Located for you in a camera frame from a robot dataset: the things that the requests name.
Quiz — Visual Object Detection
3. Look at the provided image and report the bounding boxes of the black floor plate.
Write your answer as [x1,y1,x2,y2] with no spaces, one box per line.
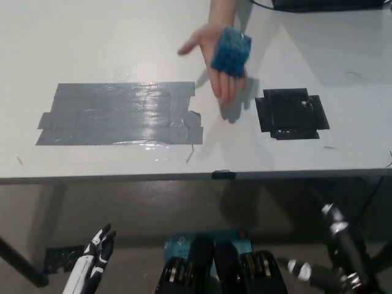
[42,244,85,274]

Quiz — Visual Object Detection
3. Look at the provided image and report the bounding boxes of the thin black hanging cable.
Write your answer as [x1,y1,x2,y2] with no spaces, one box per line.
[352,176,386,233]

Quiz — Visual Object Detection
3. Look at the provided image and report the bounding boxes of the black device on table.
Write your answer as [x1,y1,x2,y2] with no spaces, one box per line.
[271,0,392,13]

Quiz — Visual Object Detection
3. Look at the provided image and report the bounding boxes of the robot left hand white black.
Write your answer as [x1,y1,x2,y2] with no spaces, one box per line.
[62,223,117,294]

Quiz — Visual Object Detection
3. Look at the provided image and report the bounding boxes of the person's bare hand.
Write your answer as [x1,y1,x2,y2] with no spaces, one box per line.
[177,21,248,105]

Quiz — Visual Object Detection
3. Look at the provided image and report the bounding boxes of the teal robot body panel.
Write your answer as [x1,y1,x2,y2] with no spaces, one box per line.
[164,228,254,264]

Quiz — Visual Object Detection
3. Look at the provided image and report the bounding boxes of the grey duct tape patch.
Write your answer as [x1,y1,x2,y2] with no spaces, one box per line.
[35,81,205,146]

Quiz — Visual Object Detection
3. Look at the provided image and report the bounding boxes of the blue rubik's cube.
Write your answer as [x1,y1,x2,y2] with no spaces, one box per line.
[209,27,253,77]

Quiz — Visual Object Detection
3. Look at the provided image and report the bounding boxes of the black table leg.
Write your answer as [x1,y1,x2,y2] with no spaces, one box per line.
[363,241,392,275]
[0,234,50,288]

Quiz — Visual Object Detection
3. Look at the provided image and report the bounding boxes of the black tape patch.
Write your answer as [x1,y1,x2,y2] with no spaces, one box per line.
[254,88,331,141]

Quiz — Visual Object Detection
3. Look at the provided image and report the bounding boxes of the robot right hand black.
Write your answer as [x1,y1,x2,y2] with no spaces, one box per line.
[277,202,383,294]

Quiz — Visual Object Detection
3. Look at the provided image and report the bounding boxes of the black robot body blocks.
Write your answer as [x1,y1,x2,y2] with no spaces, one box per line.
[157,234,288,294]

